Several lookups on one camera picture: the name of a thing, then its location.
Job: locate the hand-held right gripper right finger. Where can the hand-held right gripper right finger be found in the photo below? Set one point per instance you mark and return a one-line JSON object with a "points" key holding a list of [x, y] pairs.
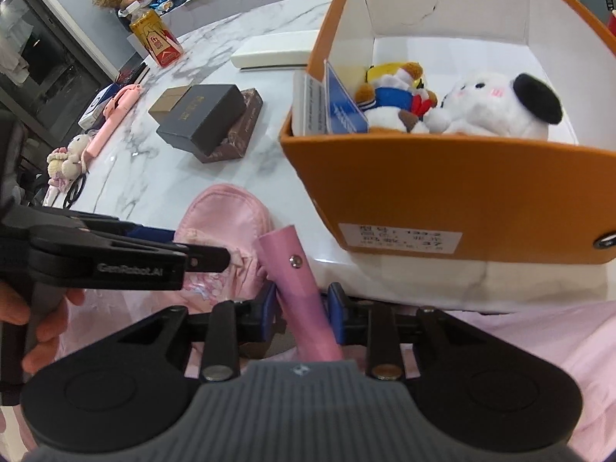
{"points": [[337, 317]]}

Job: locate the yellow tape measure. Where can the yellow tape measure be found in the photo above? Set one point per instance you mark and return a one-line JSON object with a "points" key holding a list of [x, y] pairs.
{"points": [[382, 71]]}

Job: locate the long white box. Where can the long white box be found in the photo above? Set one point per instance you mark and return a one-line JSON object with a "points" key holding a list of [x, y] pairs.
{"points": [[274, 53]]}

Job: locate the glass sliding door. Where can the glass sliding door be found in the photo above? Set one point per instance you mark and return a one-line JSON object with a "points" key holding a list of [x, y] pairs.
{"points": [[43, 57]]}

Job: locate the small gold box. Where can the small gold box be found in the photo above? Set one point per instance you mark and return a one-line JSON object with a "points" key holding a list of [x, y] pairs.
{"points": [[166, 101]]}

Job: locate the person's left hand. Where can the person's left hand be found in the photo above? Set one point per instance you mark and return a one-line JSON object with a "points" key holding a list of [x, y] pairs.
{"points": [[48, 341]]}

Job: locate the white packet blue label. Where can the white packet blue label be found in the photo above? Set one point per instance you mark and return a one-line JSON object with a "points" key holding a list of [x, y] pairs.
{"points": [[346, 110]]}

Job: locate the dark grey box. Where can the dark grey box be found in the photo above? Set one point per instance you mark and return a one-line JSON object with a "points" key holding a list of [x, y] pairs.
{"points": [[207, 115]]}

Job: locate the person's pink clothing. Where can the person's pink clothing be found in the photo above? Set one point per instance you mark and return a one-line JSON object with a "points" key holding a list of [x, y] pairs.
{"points": [[553, 346]]}

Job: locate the pink cylindrical case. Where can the pink cylindrical case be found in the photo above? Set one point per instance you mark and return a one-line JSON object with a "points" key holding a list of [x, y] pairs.
{"points": [[298, 288]]}

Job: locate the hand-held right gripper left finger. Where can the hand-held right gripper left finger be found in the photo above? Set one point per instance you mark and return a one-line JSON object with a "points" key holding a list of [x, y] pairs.
{"points": [[269, 313]]}

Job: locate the crochet doll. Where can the crochet doll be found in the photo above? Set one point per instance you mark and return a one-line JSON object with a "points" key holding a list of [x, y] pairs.
{"points": [[67, 159]]}

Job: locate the brown patterned box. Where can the brown patterned box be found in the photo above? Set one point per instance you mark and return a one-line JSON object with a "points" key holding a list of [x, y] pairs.
{"points": [[243, 125]]}

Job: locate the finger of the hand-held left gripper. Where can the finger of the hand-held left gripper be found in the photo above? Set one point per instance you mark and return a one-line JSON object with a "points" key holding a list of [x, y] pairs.
{"points": [[209, 259], [154, 235]]}

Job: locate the orange cardboard box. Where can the orange cardboard box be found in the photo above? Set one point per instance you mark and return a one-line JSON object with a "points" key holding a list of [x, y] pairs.
{"points": [[433, 187]]}

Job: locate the white black-eared dog plush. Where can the white black-eared dog plush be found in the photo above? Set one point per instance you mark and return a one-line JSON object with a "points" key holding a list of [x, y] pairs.
{"points": [[486, 106]]}

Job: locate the pink selfie stick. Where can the pink selfie stick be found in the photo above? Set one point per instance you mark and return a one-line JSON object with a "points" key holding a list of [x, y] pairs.
{"points": [[120, 106]]}

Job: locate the orange drink bottle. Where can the orange drink bottle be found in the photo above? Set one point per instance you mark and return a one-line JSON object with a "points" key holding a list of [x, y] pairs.
{"points": [[159, 41]]}

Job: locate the small pink backpack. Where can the small pink backpack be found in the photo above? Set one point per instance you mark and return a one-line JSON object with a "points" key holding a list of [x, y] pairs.
{"points": [[216, 211]]}

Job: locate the blue and white box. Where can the blue and white box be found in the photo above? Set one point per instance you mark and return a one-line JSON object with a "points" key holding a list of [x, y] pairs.
{"points": [[94, 108]]}

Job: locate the brown bear plush sailor outfit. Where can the brown bear plush sailor outfit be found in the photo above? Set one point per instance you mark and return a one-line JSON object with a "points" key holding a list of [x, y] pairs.
{"points": [[390, 96]]}

